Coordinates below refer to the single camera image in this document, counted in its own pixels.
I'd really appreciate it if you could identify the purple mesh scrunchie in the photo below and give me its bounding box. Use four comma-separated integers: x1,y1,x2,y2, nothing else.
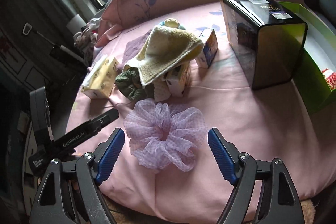
123,99,207,173

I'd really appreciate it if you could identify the green cardboard box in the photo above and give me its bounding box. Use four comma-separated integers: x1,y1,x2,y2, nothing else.
281,2,335,114

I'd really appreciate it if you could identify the blue plush elephant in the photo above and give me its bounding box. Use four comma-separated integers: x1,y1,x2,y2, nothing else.
159,18,185,30

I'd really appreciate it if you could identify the large yellow tissue pack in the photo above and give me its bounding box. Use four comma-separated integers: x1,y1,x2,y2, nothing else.
80,54,119,100

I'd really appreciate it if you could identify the yellow fluffy towel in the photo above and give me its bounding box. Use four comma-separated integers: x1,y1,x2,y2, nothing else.
123,25,204,86

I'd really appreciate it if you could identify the green knitted scrunchie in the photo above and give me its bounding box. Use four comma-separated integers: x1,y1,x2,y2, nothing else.
115,68,154,102

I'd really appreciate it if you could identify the black gold tea box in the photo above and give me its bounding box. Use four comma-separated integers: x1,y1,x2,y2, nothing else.
220,0,308,90

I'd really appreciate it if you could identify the pile of clothes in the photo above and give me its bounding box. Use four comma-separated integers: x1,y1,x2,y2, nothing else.
73,18,101,67

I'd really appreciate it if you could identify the blue pocket tissue pack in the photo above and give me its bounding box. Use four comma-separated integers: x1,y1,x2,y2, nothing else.
195,28,218,69

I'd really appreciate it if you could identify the white paper roll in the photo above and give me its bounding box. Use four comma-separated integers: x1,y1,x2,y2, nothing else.
66,14,87,35

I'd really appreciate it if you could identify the yellow tree tissue pack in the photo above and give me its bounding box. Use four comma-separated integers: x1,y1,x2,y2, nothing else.
153,63,191,102

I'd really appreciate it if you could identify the pink bed sheet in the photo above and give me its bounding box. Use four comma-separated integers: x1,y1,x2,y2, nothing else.
65,1,336,224

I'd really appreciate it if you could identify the purple washcloth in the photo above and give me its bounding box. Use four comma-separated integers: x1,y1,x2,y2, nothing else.
122,29,152,65

